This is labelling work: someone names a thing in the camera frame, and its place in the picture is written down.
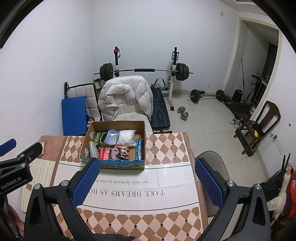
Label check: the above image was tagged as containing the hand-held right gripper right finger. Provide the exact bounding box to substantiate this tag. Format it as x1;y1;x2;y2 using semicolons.
195;158;271;241

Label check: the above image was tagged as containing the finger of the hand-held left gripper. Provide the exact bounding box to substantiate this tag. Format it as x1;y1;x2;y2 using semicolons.
0;142;44;168
0;138;17;156

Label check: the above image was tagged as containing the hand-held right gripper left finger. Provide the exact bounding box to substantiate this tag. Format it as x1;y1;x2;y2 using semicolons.
23;158;100;241

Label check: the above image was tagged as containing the clear plastic bottle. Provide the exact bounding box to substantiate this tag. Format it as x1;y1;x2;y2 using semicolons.
89;141;99;159

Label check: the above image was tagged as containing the red packet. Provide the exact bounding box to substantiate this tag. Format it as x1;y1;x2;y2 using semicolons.
98;148;112;160

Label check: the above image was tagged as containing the printed cardboard box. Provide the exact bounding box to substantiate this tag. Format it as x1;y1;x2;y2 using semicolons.
80;120;146;171

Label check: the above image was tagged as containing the green packet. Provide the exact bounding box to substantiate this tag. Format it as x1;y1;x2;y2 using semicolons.
95;132;109;147

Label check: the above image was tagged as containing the orange printed snack packet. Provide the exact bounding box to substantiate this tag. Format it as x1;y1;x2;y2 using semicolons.
115;145;132;161

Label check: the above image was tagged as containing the blue white star pack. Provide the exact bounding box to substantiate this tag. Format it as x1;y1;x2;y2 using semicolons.
105;129;120;147

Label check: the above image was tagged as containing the white pouch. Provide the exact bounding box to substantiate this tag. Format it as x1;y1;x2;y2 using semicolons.
117;130;137;147

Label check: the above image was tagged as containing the long blue packet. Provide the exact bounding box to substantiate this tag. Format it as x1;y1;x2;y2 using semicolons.
135;138;144;161

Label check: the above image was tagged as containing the person's left forearm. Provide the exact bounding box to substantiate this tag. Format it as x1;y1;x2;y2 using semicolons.
5;204;25;240

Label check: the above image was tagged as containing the grey plastic chair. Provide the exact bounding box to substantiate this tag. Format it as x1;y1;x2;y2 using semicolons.
195;151;228;218

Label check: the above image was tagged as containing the light wooden board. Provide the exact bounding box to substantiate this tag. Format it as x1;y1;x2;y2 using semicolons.
20;158;56;216

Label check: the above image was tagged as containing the blue folded mat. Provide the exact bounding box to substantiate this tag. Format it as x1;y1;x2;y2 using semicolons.
61;96;87;136

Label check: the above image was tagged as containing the white goose plush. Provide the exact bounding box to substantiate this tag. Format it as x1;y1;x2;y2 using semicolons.
267;166;294;220

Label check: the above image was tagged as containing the beige padded cushion board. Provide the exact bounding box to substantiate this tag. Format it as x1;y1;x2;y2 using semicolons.
64;82;101;122

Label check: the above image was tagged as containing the dark floor platform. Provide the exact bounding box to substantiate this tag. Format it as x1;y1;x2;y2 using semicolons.
225;101;255;118

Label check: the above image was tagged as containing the cream chair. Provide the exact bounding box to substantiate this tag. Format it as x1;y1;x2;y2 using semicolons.
102;111;154;135

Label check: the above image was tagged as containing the orange bag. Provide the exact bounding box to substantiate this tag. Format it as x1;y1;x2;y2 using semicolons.
285;170;296;218

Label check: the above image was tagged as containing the small black floor barbell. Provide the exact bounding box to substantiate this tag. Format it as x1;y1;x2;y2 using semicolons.
188;89;225;104

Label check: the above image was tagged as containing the black weight bench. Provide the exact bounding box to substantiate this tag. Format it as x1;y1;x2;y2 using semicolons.
150;77;173;134

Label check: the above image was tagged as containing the black speaker box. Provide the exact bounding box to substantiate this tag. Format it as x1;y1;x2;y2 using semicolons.
231;90;243;102

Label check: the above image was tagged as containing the dark wooden chair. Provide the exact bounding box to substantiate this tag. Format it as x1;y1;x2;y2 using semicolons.
233;100;281;157

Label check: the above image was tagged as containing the white puffer jacket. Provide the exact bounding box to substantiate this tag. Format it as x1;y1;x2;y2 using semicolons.
98;75;154;122

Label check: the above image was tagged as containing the white bench press rack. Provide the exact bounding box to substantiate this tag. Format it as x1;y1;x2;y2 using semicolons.
112;46;179;112

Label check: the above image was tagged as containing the black kick scooter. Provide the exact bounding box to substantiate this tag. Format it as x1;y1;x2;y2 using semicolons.
245;74;266;102

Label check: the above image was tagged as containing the black pole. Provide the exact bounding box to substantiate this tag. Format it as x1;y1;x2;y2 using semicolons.
240;58;245;98

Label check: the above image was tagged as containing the barbell with black plates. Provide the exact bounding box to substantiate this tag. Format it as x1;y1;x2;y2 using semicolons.
94;62;194;82

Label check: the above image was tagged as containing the black metal frame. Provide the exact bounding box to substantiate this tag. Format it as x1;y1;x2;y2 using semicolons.
259;153;292;188

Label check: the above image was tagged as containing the white door frame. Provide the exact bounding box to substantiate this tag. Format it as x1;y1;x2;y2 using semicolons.
223;17;282;102

